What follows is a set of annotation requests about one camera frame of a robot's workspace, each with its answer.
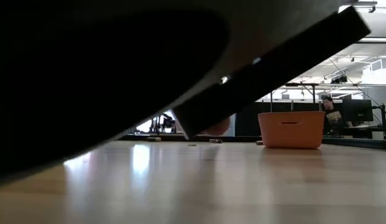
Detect orange plastic bin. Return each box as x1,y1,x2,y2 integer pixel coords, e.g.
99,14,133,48
257,111,326,149

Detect person's hand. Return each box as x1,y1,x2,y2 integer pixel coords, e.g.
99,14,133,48
201,116,232,136

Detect black background equipment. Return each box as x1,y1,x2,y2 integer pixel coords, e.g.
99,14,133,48
149,113,178,134

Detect person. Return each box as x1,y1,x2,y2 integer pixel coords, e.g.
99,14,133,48
321,96,352,137

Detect black ceiling spotlight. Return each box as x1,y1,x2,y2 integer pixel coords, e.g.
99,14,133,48
329,74,349,85

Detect black computer monitor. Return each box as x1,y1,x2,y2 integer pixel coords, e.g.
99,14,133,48
342,98,374,123

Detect black background desk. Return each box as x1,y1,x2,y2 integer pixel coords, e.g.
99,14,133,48
334,124,386,139

